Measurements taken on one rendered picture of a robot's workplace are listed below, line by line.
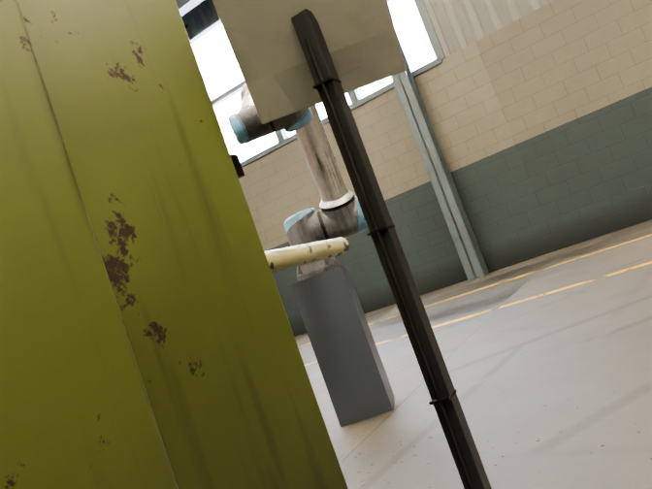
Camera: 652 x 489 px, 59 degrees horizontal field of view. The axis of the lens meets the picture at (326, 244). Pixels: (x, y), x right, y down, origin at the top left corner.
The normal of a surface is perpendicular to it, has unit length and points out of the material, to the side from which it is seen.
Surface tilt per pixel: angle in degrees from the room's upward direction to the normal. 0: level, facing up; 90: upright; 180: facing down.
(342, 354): 90
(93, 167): 90
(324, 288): 90
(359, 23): 120
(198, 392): 90
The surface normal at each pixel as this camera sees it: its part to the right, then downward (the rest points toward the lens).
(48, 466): 0.82, -0.33
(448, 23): -0.46, 0.09
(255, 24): 0.11, 0.42
